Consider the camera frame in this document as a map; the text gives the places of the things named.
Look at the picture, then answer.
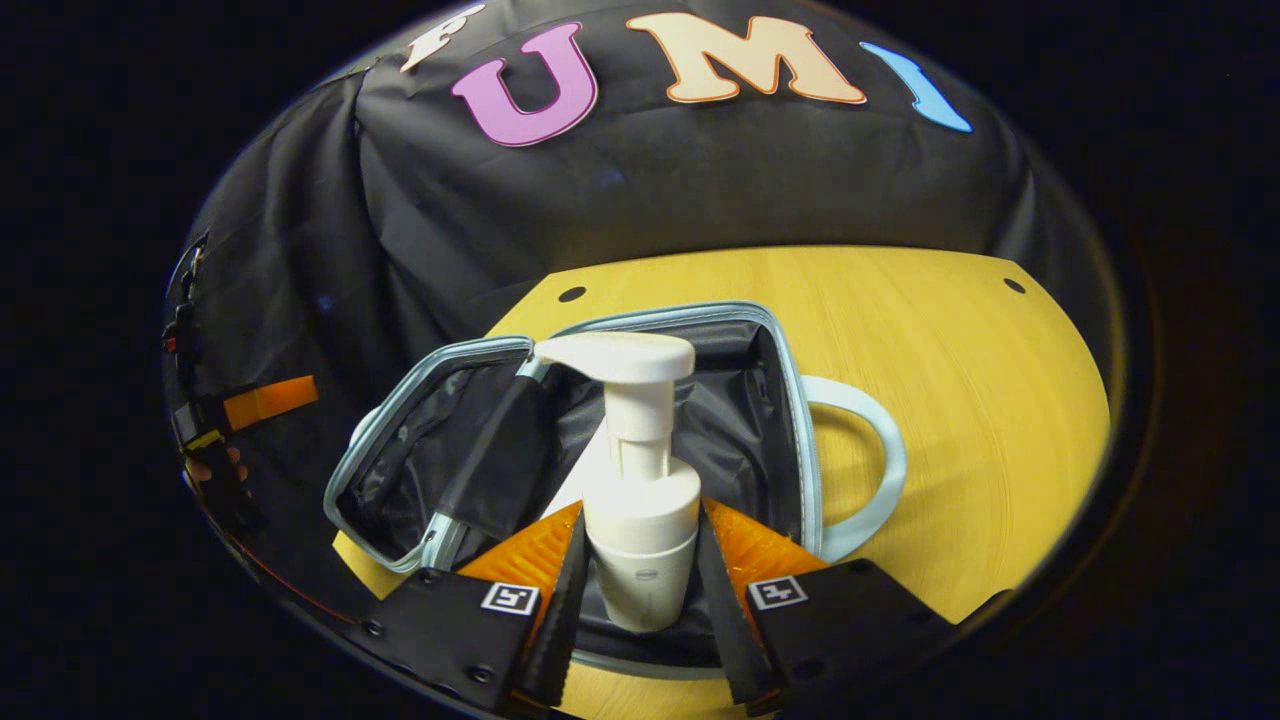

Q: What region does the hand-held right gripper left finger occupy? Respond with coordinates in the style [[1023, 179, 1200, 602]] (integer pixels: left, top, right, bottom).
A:
[[360, 500, 591, 716]]

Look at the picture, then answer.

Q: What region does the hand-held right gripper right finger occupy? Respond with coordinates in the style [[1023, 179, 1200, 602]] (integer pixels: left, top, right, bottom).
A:
[[695, 497, 956, 716]]

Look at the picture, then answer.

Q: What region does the light blue suitcase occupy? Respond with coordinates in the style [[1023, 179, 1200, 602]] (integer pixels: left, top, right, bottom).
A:
[[323, 300, 909, 681]]

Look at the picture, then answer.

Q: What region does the black backdrop cloth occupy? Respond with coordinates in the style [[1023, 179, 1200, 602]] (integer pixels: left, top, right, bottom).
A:
[[165, 0, 1121, 561]]

